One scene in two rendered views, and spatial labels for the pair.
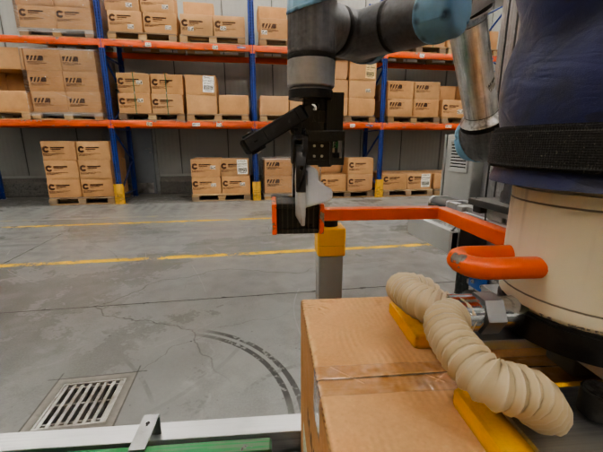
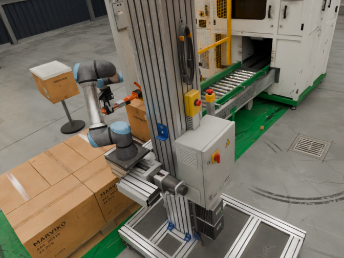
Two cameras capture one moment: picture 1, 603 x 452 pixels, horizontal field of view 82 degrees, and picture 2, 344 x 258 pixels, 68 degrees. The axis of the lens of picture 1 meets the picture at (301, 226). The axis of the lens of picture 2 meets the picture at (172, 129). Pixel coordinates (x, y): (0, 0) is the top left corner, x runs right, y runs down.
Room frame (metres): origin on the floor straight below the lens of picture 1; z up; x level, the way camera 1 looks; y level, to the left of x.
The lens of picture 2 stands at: (2.33, -1.69, 2.09)
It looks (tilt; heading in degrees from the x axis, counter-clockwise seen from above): 33 degrees down; 143
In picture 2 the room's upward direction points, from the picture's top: 8 degrees counter-clockwise
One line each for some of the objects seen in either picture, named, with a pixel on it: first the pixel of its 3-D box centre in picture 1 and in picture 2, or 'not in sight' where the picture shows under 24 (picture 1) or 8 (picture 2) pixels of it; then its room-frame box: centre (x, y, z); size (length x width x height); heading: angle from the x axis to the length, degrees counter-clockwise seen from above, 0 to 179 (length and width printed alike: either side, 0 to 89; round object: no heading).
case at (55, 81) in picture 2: not in sight; (54, 81); (-1.59, -0.77, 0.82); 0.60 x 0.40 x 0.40; 0
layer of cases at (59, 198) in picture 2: not in sight; (73, 184); (0.14, -1.37, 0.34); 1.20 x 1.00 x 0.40; 95
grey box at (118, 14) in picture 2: not in sight; (120, 15); (-0.59, -0.02, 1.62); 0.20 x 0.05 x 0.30; 95
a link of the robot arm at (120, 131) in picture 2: not in sight; (120, 133); (1.01, -1.12, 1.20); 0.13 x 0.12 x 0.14; 58
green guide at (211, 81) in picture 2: not in sight; (207, 81); (-0.02, 0.81, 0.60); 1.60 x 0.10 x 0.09; 95
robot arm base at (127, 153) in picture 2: not in sight; (125, 147); (1.01, -1.11, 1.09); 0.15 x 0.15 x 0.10
